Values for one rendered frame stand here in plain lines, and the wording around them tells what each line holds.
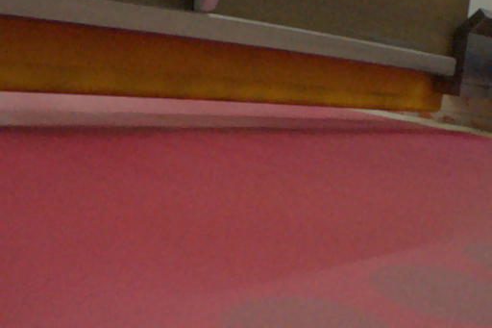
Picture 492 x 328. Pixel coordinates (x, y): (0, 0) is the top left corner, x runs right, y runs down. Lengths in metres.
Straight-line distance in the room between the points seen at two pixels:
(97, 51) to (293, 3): 0.09
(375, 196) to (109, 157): 0.07
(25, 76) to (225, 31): 0.07
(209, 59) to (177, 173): 0.11
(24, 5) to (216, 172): 0.08
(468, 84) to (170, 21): 0.22
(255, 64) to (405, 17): 0.10
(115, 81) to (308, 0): 0.10
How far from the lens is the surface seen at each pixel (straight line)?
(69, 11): 0.20
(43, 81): 0.22
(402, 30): 0.34
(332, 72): 0.31
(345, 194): 0.15
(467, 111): 0.46
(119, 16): 0.21
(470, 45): 0.38
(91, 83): 0.23
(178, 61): 0.25
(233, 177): 0.16
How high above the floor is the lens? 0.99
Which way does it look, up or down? 9 degrees down
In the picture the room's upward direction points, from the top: 7 degrees clockwise
